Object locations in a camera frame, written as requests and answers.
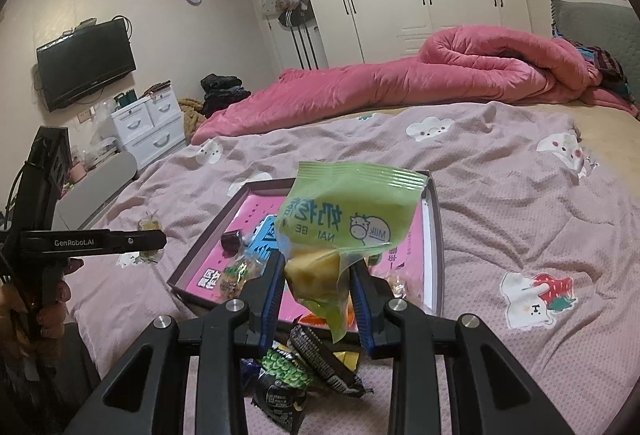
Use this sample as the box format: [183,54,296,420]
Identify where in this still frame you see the pink book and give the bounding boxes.
[187,192,433,316]

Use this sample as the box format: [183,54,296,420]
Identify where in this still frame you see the clear yellowish snack packet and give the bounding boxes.
[137,212,166,266]

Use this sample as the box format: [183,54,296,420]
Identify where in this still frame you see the coat rack stand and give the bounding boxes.
[287,22,321,70]

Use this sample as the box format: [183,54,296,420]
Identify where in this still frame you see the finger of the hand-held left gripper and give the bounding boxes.
[109,229,169,257]

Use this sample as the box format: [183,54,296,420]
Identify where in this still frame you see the hanging bags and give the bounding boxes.
[262,0,311,28]

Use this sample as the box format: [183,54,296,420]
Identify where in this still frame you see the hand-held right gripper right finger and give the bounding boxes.
[349,262,571,435]

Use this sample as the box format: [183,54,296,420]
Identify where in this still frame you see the dark striped clothes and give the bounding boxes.
[552,35,633,100]

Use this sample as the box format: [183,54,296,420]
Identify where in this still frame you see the dark brown snack bar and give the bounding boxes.
[287,322,366,398]

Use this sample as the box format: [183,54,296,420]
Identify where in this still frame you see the orange snack packet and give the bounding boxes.
[300,305,358,331]

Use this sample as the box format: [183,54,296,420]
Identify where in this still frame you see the green topped nut snack packet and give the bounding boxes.
[217,255,266,303]

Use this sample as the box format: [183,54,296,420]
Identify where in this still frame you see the white drawer cabinet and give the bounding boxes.
[110,94,188,170]

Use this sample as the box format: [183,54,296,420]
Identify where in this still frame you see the dark clothes pile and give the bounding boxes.
[200,74,252,116]

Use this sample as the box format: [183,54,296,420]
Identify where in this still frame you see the grey cardboard box tray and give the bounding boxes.
[167,167,446,316]

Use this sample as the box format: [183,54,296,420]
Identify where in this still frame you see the small dark jelly cup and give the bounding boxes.
[220,230,246,256]

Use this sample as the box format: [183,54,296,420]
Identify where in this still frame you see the grey padded headboard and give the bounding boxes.
[550,0,640,80]

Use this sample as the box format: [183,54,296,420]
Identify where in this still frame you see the pink quilt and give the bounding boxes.
[191,26,640,146]

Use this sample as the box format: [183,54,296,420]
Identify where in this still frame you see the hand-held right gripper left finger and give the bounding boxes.
[62,251,287,435]

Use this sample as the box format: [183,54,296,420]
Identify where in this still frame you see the black green snack packet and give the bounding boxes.
[250,347,316,426]

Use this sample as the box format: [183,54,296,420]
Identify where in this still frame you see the light green snack packet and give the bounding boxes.
[274,160,431,345]

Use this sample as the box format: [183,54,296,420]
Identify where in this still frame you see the person's left hand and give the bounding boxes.
[0,259,85,351]

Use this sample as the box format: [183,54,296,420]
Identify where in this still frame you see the black wall television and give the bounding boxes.
[36,19,137,113]

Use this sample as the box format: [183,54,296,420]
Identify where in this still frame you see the yellow snack packet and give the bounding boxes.
[330,350,363,373]

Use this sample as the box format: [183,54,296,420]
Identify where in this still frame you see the grey chair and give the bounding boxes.
[52,150,138,232]

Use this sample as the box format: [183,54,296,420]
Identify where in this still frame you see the brown knit blanket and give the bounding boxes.
[177,97,206,140]

